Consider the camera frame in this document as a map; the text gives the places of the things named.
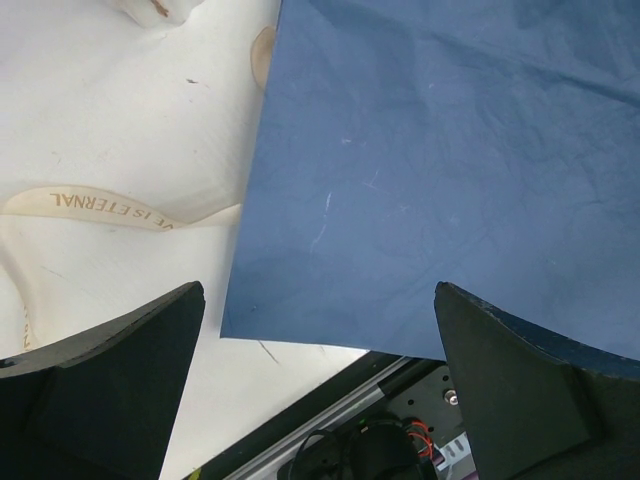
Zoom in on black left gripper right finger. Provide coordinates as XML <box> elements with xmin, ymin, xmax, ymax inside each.
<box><xmin>434</xmin><ymin>282</ymin><xmax>639</xmax><ymax>479</ymax></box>

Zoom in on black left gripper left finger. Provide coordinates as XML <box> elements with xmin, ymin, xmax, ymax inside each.
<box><xmin>1</xmin><ymin>282</ymin><xmax>205</xmax><ymax>479</ymax></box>

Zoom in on cream printed ribbon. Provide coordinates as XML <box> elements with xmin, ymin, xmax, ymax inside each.
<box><xmin>1</xmin><ymin>25</ymin><xmax>276</xmax><ymax>352</ymax></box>

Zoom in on blue wrapping paper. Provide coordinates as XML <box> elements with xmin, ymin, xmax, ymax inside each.
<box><xmin>221</xmin><ymin>0</ymin><xmax>639</xmax><ymax>359</ymax></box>

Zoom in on white ribbed ceramic vase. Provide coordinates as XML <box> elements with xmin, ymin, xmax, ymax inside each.
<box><xmin>112</xmin><ymin>0</ymin><xmax>203</xmax><ymax>28</ymax></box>

